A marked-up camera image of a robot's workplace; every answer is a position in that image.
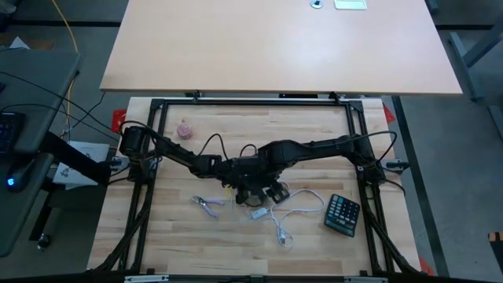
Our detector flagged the black calculator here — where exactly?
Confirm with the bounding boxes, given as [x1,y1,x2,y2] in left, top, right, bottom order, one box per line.
[323,193,362,238]

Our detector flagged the purple-handled pliers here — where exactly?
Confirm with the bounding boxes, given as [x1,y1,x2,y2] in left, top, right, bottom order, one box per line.
[191,195,226,220]

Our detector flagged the black computer mouse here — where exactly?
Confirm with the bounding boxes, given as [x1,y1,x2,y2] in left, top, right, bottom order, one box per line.
[5,158,35,193]

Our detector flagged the black keyboard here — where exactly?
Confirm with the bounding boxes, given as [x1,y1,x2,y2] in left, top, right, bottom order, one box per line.
[0,112,27,156]

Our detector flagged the yellow cable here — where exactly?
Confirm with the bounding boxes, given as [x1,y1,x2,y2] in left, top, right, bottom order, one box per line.
[50,0,79,133]

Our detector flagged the white lamp cord with switch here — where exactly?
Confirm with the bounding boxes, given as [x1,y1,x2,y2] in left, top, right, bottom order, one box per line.
[245,187,326,249]

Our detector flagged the pink speckled ball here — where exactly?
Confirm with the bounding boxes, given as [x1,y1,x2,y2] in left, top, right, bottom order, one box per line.
[175,122,194,141]

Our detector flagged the black aluminium table frame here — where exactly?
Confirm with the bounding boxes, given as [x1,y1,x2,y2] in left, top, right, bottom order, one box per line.
[92,96,424,278]

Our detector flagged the blue-grey table leg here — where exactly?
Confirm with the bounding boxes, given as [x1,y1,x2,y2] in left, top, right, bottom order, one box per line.
[447,21,503,101]

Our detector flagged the silver frame bracket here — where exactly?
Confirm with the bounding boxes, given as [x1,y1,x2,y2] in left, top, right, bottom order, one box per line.
[124,274,170,283]

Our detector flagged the white printed paper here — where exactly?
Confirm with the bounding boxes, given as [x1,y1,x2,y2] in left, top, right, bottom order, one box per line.
[52,140,112,190]

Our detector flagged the white rectangular plate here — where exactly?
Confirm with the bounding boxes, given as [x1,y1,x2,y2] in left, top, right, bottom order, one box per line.
[333,0,368,10]

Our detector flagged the dark grey desk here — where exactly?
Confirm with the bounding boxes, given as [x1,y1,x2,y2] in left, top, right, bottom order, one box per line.
[0,50,82,259]

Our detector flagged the light wood desk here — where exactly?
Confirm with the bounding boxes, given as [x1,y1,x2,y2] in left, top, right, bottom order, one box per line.
[98,0,464,97]

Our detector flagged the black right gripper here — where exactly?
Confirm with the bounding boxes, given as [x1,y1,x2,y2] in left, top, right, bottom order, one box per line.
[236,155,292,207]

